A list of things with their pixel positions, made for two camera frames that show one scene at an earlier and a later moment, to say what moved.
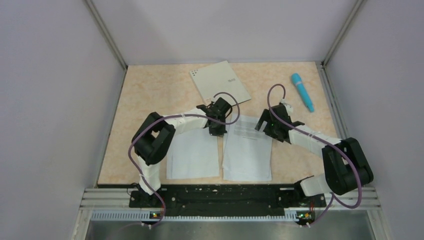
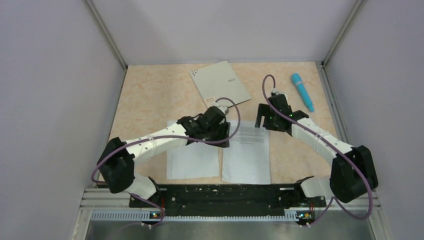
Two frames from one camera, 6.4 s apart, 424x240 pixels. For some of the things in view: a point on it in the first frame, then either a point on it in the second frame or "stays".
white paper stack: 247,152 stays
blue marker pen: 297,81 stays
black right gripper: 269,126 -> 265,115
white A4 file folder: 219,77 stays
